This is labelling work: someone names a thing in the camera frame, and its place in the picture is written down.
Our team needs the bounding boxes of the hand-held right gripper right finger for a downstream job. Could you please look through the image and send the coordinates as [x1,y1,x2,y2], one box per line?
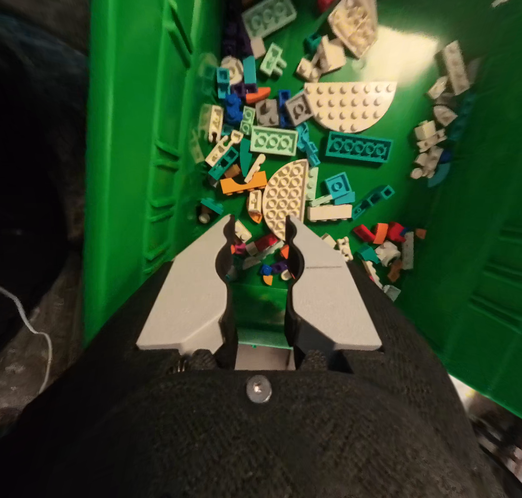
[285,214,383,369]

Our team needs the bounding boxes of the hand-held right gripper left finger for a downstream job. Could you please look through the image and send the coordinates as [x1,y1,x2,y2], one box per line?
[136,214,238,368]

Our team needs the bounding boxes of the green plastic bin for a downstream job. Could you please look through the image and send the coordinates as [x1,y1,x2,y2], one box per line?
[83,0,522,407]

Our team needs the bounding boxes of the pile of toy bricks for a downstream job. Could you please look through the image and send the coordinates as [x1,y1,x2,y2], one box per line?
[189,0,520,303]

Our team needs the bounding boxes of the person's black clothing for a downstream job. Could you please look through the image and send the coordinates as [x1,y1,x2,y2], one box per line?
[0,13,90,344]

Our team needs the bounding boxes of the white cable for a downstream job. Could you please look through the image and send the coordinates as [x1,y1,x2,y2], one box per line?
[0,286,54,397]

